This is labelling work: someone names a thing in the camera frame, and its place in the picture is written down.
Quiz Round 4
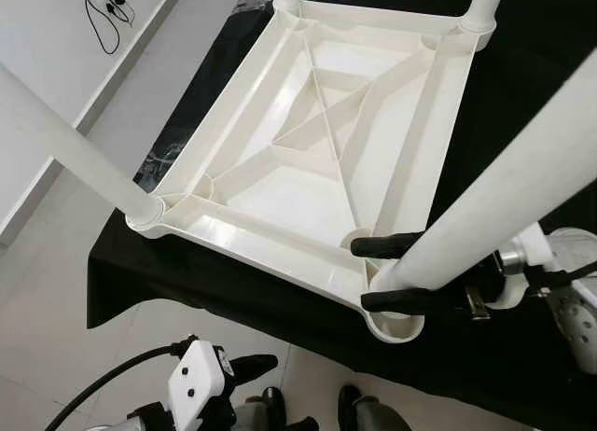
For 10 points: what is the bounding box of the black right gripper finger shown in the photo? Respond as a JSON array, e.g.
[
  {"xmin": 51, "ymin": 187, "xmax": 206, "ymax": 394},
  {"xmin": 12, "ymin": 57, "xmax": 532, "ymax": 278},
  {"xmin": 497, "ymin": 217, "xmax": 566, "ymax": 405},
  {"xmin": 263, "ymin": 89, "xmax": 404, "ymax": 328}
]
[
  {"xmin": 350, "ymin": 232, "xmax": 425, "ymax": 259},
  {"xmin": 359, "ymin": 286, "xmax": 467, "ymax": 314}
]

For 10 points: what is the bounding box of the dark robot left foot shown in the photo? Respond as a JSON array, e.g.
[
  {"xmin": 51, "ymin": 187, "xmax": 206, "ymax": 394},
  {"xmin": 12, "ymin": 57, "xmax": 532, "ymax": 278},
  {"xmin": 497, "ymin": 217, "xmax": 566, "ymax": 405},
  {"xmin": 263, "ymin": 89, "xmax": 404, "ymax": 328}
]
[{"xmin": 233, "ymin": 386, "xmax": 285, "ymax": 431}]

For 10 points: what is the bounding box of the dark robot foot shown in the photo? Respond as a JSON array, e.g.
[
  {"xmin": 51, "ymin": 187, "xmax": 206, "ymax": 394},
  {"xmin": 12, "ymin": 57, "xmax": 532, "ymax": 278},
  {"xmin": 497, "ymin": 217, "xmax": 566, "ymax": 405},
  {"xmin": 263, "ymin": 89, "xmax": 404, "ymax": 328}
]
[
  {"xmin": 233, "ymin": 386, "xmax": 285, "ymax": 431},
  {"xmin": 338, "ymin": 384, "xmax": 402, "ymax": 431}
]

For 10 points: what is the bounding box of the dark robot right foot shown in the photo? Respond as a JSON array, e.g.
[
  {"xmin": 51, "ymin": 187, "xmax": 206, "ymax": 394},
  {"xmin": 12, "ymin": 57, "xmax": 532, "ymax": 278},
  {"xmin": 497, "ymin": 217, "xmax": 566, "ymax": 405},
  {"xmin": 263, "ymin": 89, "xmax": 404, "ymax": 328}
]
[{"xmin": 338, "ymin": 384, "xmax": 402, "ymax": 431}]

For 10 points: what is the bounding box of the black table cloth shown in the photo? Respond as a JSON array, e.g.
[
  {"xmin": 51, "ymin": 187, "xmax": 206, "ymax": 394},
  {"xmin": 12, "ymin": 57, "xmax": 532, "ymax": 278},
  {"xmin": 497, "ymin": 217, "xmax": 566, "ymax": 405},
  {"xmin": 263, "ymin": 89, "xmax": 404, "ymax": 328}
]
[{"xmin": 86, "ymin": 0, "xmax": 597, "ymax": 431}]

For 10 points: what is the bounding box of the clear tape patch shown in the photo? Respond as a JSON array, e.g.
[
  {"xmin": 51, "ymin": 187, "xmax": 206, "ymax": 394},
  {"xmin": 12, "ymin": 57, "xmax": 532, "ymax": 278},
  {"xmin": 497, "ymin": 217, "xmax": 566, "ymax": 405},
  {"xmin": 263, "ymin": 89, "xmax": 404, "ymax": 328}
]
[
  {"xmin": 135, "ymin": 142, "xmax": 183, "ymax": 185},
  {"xmin": 233, "ymin": 0, "xmax": 276, "ymax": 17}
]

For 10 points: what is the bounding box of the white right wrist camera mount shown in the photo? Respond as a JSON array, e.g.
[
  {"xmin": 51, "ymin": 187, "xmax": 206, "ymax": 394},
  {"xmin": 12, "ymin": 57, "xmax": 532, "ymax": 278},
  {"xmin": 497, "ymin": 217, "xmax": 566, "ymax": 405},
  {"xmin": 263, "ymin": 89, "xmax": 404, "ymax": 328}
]
[{"xmin": 485, "ymin": 224, "xmax": 561, "ymax": 311}]

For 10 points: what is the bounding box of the black looping power cable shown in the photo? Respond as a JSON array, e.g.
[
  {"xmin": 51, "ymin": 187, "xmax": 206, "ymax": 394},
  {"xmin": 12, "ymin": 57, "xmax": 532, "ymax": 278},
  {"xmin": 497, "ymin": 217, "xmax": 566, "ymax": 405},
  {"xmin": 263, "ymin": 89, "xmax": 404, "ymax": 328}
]
[{"xmin": 56, "ymin": 0, "xmax": 136, "ymax": 56}]

